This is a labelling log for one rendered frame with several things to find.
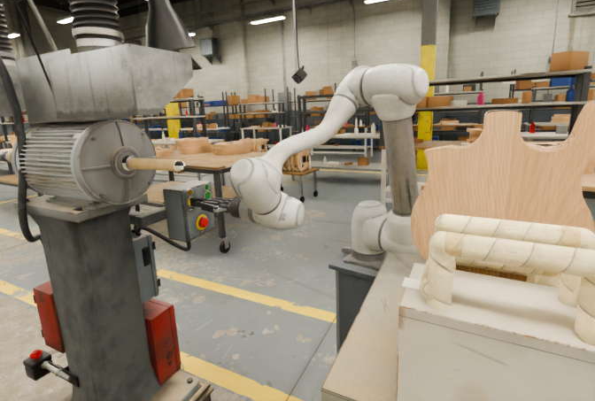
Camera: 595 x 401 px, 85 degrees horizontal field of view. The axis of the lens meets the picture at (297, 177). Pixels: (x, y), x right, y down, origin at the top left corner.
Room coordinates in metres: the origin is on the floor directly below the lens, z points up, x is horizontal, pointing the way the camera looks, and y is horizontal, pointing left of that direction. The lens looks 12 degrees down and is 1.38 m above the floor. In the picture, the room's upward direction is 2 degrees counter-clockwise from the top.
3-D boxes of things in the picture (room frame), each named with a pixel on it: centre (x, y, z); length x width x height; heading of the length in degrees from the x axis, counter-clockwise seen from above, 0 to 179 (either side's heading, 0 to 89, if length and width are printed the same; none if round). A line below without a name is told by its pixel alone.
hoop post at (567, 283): (0.41, -0.38, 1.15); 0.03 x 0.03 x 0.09
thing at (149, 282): (1.21, 0.67, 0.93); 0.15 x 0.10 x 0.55; 63
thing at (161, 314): (1.22, 0.67, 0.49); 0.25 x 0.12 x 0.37; 63
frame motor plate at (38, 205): (1.08, 0.74, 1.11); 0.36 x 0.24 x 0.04; 63
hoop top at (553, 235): (0.45, -0.31, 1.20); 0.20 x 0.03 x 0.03; 62
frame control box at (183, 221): (1.22, 0.49, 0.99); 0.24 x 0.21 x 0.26; 63
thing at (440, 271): (0.42, -0.20, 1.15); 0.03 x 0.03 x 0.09
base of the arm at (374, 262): (1.39, -0.30, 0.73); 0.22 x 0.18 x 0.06; 56
